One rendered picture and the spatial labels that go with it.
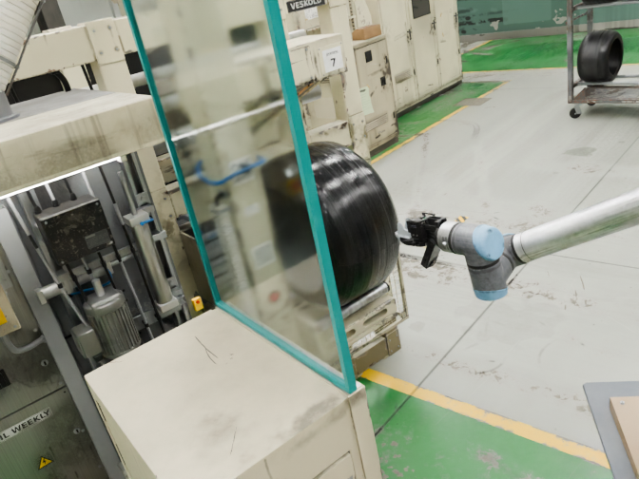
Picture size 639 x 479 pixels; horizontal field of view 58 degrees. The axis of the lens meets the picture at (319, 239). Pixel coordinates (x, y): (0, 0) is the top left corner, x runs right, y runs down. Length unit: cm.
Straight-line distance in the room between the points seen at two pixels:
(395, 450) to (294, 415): 171
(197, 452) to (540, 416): 206
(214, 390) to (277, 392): 14
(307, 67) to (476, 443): 177
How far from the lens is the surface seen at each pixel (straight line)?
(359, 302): 211
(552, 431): 289
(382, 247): 192
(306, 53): 221
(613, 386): 220
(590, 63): 698
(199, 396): 126
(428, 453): 279
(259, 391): 122
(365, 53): 656
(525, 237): 170
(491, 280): 163
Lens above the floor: 200
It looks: 24 degrees down
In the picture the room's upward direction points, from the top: 12 degrees counter-clockwise
